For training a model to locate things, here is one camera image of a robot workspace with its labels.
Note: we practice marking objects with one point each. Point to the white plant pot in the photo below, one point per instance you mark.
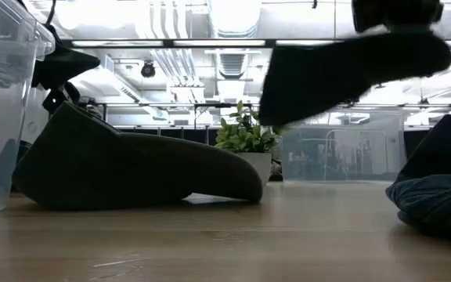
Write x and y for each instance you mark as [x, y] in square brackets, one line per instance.
[258, 164]

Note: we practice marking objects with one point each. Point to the black dome ceiling camera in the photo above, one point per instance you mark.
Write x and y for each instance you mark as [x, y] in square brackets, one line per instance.
[148, 70]

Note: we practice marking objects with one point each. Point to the clear plastic storage bin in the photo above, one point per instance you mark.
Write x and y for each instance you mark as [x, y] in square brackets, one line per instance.
[347, 156]
[2, 117]

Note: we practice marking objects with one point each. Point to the black baseball cap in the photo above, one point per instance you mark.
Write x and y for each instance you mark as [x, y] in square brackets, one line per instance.
[327, 74]

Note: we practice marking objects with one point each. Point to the black overhead beam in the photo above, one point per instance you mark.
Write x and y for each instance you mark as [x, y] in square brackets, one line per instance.
[170, 43]

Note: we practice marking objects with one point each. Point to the dark charcoal baseball cap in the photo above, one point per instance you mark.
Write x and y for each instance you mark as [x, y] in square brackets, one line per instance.
[444, 149]

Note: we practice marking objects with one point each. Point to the silver ventilation duct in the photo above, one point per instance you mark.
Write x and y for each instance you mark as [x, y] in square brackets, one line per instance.
[234, 17]

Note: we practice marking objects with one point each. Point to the dark cloth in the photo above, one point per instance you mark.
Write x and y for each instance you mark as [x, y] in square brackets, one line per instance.
[131, 168]

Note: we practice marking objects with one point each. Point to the navy blue baseball cap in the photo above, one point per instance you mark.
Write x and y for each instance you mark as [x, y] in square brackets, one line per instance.
[437, 199]

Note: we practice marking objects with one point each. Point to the green leafy plant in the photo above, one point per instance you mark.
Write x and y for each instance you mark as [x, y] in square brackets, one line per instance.
[245, 135]

